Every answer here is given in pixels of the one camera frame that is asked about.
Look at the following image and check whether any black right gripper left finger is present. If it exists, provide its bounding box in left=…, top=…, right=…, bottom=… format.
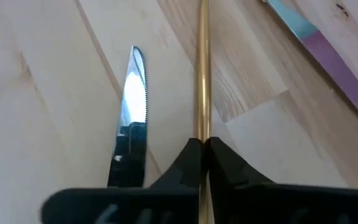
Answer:
left=40, top=138, right=204, bottom=224

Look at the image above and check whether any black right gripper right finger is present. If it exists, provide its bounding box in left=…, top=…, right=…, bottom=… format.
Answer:
left=209, top=136, right=358, bottom=224

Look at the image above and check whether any teal-white patterned handle knife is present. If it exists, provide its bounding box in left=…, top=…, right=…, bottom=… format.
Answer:
left=264, top=0, right=358, bottom=133

